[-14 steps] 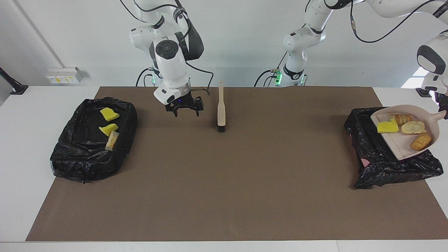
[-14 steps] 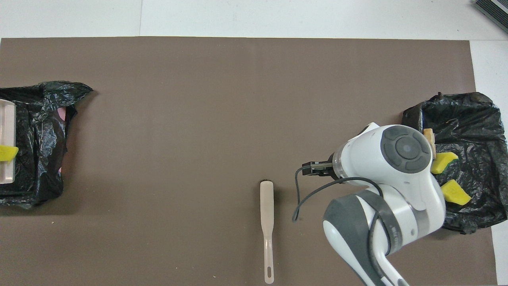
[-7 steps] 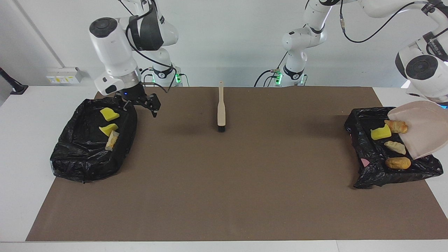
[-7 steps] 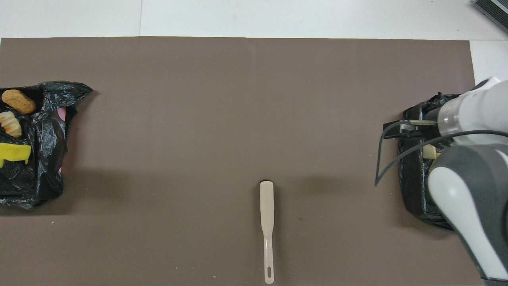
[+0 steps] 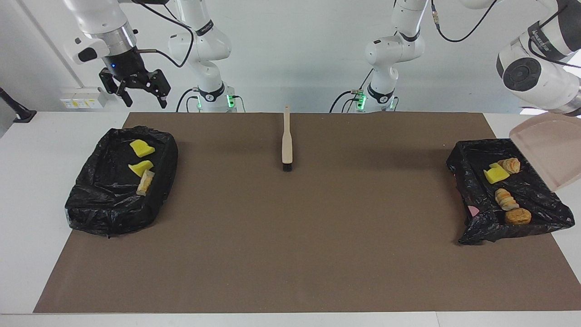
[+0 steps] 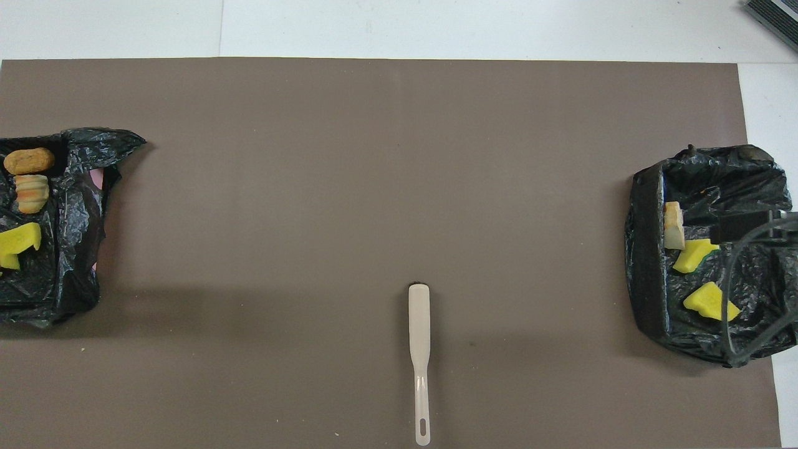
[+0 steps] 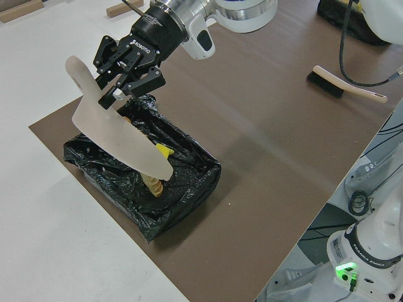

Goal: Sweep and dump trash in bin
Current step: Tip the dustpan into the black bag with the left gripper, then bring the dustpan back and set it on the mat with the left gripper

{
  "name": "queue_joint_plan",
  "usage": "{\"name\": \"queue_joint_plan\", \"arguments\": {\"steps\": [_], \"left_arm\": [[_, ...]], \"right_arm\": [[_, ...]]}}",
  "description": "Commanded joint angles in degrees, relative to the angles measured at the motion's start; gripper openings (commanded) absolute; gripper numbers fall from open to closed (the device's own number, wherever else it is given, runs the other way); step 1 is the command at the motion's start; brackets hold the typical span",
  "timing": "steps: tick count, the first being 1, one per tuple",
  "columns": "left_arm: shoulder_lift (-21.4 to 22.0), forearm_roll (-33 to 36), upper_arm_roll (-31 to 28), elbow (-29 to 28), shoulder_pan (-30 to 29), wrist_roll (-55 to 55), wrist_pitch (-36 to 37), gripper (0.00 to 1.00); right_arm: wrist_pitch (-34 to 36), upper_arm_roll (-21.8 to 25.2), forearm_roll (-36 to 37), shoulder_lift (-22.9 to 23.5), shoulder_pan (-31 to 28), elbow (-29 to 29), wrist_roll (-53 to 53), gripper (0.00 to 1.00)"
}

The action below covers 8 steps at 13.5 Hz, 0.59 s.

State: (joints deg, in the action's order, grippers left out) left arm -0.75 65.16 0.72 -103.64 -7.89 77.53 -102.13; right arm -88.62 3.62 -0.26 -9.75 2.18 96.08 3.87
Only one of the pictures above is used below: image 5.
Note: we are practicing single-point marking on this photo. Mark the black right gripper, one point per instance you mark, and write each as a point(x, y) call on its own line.
point(127, 68)

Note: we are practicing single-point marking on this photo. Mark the large yellow sponge piece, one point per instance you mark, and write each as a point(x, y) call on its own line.
point(141, 148)

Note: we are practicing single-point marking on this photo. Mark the small yellow sponge piece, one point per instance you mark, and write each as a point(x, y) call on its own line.
point(140, 168)

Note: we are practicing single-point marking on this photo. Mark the pale striped croissant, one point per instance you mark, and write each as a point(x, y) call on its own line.
point(145, 184)

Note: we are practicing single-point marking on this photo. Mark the beige brush black bristles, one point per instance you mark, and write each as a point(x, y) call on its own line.
point(287, 145)

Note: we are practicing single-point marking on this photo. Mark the notched yellow sponge piece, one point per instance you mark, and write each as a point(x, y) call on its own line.
point(495, 175)

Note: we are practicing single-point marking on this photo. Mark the pale bread chunk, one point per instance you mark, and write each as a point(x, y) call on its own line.
point(510, 165)

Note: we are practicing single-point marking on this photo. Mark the orange striped croissant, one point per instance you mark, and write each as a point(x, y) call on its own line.
point(506, 200)

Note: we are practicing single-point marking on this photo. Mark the brown bread roll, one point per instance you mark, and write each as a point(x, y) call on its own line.
point(518, 216)

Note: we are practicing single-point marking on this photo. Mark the beige plastic dustpan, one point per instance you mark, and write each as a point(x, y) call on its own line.
point(553, 150)

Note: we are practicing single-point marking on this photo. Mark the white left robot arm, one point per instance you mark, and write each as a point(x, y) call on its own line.
point(535, 77)

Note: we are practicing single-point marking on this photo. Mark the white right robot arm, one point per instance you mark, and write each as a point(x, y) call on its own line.
point(204, 45)

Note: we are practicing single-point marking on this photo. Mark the bin with black bag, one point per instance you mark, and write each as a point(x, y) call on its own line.
point(104, 204)

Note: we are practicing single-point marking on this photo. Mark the pink bin crumpled black bag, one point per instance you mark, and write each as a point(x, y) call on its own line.
point(535, 195)

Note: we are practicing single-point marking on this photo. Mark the brown table mat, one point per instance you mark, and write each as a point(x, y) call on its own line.
point(290, 272)

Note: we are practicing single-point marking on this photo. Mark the white wall socket strip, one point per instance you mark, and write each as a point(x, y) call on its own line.
point(79, 100)

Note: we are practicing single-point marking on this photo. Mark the black camera stand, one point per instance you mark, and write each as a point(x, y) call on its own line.
point(20, 114)

